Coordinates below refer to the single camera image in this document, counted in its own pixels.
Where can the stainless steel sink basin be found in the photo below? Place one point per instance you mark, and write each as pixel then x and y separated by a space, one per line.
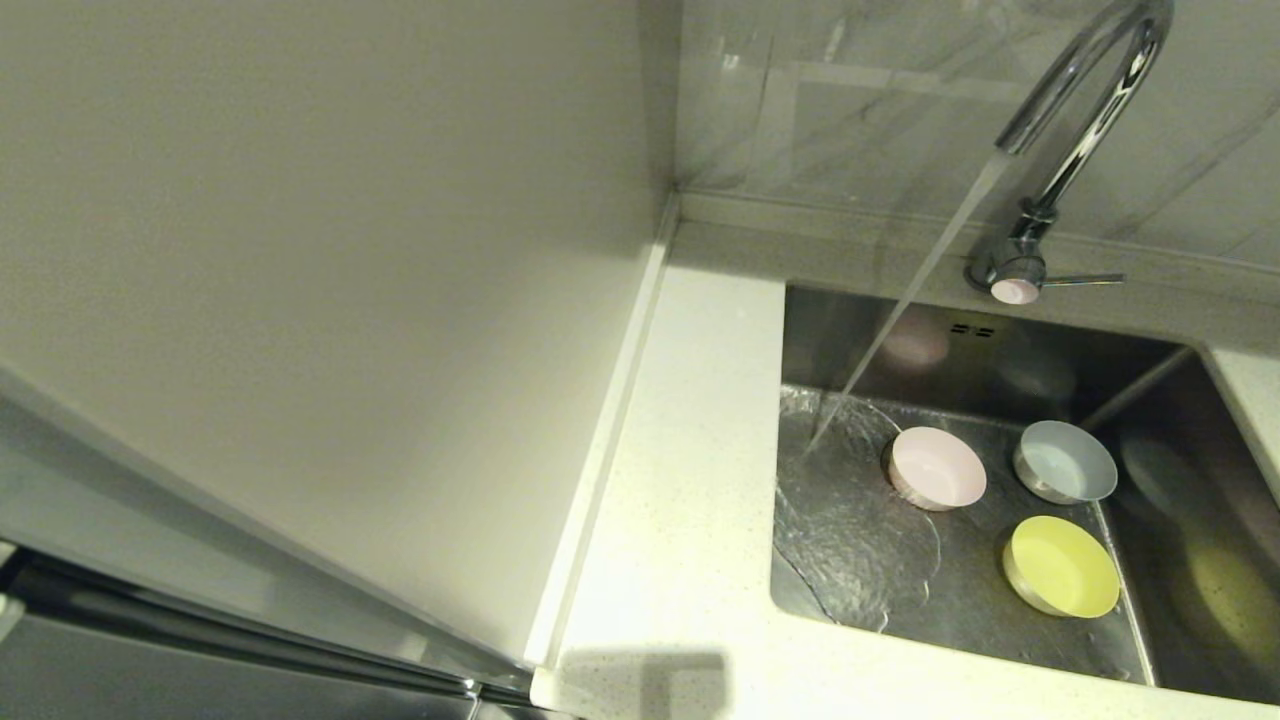
pixel 1000 620

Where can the dark metal door trim bar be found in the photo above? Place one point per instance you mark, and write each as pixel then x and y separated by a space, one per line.
pixel 200 632

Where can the small chrome door bracket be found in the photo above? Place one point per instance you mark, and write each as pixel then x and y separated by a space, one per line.
pixel 472 692

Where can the chrome gooseneck faucet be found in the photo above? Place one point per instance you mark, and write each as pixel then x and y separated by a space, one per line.
pixel 1012 268

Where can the glossy grey door panel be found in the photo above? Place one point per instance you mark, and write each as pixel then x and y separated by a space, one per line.
pixel 100 690

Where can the yellow plastic bowl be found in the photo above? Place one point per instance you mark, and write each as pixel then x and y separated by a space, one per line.
pixel 1062 567

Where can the grey-blue plastic bowl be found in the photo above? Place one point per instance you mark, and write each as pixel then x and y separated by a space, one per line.
pixel 1062 462

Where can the pink plastic bowl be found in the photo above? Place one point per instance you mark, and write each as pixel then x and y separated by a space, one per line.
pixel 937 467

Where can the white tall cabinet side panel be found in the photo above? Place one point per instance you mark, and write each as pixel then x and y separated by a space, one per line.
pixel 300 250

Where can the grey appliance door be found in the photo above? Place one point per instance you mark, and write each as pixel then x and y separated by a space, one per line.
pixel 100 500

